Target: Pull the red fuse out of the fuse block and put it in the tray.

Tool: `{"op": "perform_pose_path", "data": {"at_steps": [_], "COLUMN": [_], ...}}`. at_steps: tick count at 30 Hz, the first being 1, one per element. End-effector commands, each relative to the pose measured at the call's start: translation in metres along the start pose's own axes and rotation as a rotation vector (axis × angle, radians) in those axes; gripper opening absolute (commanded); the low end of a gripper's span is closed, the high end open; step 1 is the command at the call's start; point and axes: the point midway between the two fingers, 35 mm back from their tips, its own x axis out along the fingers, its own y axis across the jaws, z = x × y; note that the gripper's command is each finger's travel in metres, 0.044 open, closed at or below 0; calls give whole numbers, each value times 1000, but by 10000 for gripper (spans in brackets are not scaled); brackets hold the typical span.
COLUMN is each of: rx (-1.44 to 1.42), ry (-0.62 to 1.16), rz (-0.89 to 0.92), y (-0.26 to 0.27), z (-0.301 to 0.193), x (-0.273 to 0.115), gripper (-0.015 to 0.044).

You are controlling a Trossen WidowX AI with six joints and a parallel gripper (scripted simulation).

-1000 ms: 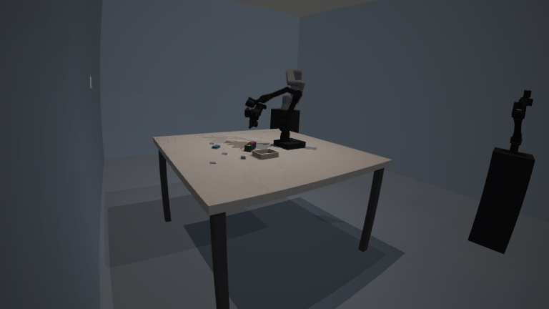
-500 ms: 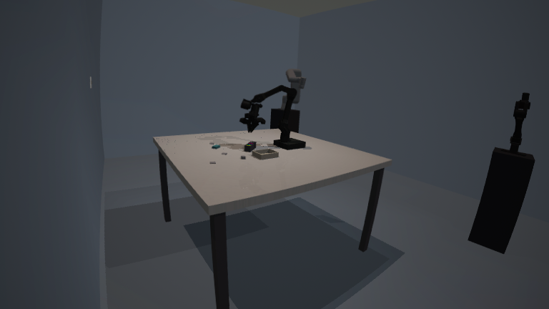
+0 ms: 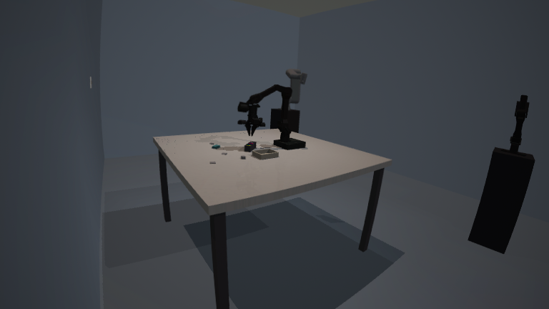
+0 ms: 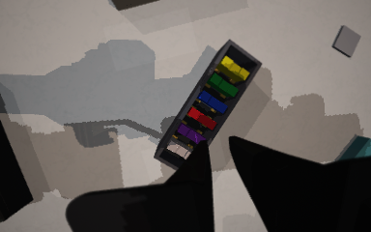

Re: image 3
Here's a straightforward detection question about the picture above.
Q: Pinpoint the beige rectangular tray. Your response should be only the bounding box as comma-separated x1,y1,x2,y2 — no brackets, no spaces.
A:
252,149,279,160

